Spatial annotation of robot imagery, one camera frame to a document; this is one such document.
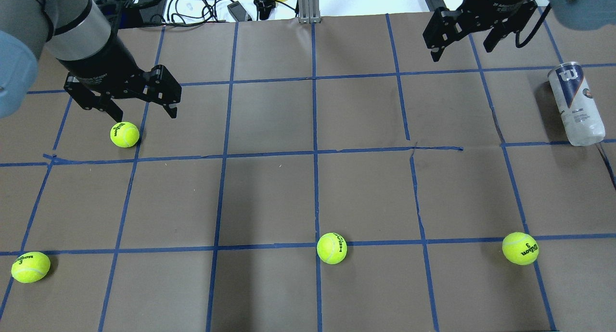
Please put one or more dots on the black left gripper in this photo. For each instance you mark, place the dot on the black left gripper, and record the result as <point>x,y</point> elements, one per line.
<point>102,61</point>

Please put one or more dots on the clear Wilson tennis ball can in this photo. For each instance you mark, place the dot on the clear Wilson tennis ball can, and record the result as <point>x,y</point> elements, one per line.
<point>578,111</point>

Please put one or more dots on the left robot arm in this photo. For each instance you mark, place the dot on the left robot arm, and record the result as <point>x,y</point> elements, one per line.
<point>83,39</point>

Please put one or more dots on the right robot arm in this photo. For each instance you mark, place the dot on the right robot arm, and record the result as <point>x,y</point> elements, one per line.
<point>578,15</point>

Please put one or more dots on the tennis ball near left gripper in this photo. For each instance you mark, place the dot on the tennis ball near left gripper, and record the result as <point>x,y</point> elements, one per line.
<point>124,134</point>

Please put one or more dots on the tennis ball far left front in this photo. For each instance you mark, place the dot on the tennis ball far left front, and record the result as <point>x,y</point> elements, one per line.
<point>30,267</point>

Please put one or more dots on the tennis ball right Wilson 3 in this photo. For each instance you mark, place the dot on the tennis ball right Wilson 3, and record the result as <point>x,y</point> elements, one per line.
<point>520,248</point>

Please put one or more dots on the tennis ball centre Head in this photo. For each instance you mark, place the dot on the tennis ball centre Head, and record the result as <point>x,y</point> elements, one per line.
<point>332,248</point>

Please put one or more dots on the black laptop power brick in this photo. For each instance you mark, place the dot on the black laptop power brick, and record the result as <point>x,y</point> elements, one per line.
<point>148,12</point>

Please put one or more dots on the aluminium frame post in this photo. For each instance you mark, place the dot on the aluminium frame post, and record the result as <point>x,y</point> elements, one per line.
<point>309,11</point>

